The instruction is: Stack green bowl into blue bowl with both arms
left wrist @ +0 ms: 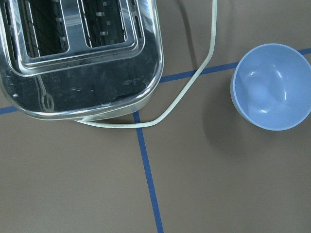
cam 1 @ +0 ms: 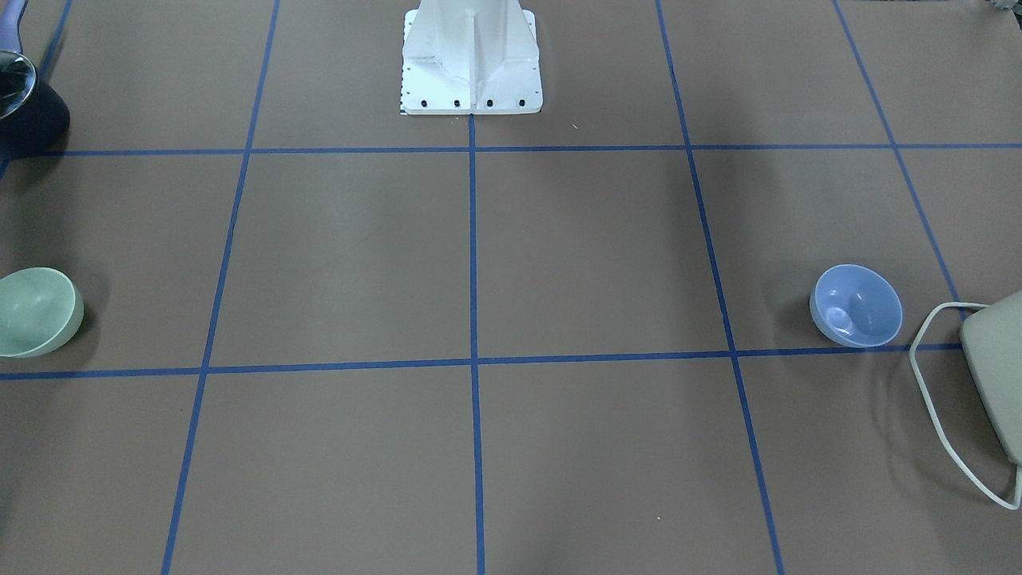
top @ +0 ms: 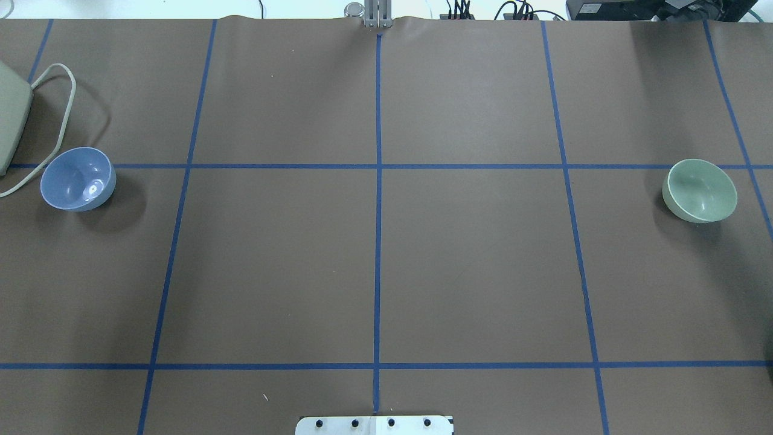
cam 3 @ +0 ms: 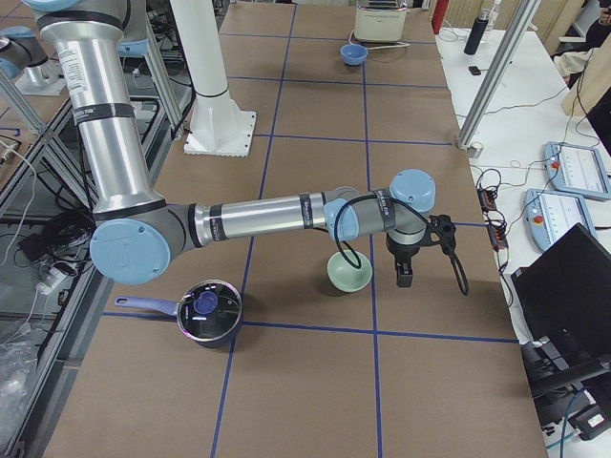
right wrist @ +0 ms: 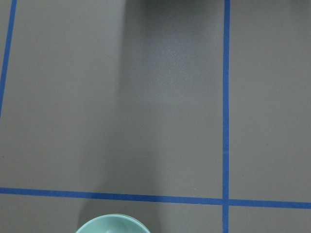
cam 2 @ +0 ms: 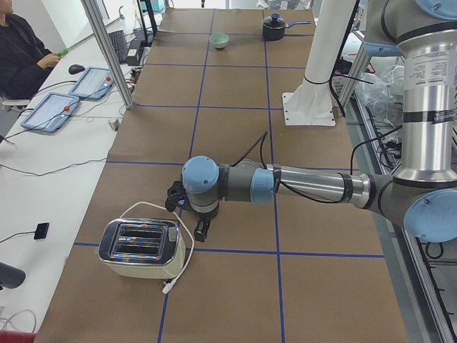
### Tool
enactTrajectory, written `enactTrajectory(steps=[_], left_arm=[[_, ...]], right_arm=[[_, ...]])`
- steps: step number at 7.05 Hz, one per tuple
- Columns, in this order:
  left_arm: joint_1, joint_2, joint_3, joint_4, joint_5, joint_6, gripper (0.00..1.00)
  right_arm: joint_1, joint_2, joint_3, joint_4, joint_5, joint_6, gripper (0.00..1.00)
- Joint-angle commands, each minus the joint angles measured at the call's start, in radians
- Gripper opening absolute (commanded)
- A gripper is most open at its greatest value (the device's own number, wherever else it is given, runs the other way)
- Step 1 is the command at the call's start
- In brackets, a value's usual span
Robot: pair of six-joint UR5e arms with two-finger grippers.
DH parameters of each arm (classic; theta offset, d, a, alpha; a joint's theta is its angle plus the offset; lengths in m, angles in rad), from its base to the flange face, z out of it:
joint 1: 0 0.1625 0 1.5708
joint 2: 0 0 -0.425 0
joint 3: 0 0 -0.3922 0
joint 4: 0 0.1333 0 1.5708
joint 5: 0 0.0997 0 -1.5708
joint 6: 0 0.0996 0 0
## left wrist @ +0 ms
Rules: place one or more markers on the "silver two-slot toaster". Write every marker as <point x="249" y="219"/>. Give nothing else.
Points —
<point x="79" y="59"/>

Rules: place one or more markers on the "blue bowl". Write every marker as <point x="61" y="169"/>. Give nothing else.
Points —
<point x="271" y="87"/>

